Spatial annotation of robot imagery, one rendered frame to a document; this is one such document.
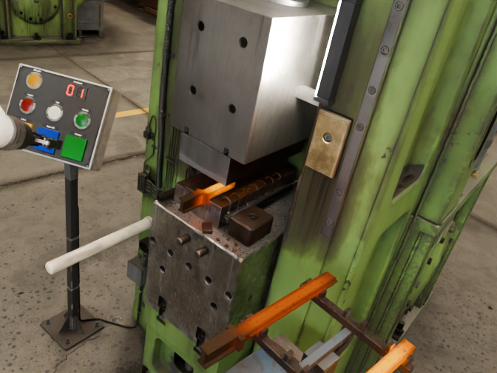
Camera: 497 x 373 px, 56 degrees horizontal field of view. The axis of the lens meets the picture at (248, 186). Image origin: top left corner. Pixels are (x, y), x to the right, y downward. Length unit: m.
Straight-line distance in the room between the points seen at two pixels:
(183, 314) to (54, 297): 0.99
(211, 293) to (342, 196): 0.52
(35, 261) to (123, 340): 0.71
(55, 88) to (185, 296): 0.81
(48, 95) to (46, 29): 4.59
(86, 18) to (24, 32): 0.90
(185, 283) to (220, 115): 0.59
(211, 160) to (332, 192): 0.36
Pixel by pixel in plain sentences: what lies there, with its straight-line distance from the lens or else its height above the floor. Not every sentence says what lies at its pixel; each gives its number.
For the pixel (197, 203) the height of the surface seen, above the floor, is 0.99.
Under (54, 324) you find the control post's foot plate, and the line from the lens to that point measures 2.40.
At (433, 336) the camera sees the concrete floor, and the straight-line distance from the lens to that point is 2.83.
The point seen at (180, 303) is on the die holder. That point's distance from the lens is 1.67.
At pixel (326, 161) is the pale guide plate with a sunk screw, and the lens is 1.30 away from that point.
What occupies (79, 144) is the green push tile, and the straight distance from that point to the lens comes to 1.63.
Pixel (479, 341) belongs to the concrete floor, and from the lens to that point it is 2.97.
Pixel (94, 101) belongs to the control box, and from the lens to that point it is 1.64.
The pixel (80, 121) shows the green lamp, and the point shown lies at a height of 1.09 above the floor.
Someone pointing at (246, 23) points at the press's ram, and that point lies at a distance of 1.23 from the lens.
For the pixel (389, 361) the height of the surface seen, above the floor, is 1.02.
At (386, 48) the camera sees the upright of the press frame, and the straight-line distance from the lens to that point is 1.20.
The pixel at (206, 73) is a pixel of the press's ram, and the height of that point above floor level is 1.37.
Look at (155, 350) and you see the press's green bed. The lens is 1.98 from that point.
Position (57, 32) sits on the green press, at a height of 0.13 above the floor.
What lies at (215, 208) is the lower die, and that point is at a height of 0.98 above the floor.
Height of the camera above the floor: 1.77
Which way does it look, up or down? 30 degrees down
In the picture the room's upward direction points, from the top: 12 degrees clockwise
